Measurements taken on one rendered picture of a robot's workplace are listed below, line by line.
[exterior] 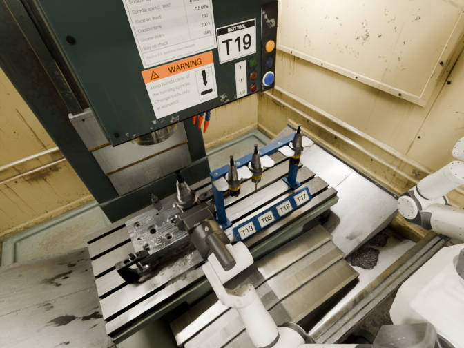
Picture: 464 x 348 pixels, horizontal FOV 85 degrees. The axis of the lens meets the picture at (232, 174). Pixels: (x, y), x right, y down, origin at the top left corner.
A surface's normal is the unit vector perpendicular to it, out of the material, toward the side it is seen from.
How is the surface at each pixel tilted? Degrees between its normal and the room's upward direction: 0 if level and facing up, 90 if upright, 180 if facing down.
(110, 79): 90
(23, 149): 90
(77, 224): 0
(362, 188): 24
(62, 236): 0
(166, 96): 90
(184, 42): 90
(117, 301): 0
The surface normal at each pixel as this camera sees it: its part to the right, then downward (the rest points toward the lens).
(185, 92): 0.53, 0.57
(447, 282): -0.18, -0.81
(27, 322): 0.28, -0.81
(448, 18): -0.84, 0.42
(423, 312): -0.70, -0.33
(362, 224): -0.41, -0.48
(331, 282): 0.04, -0.76
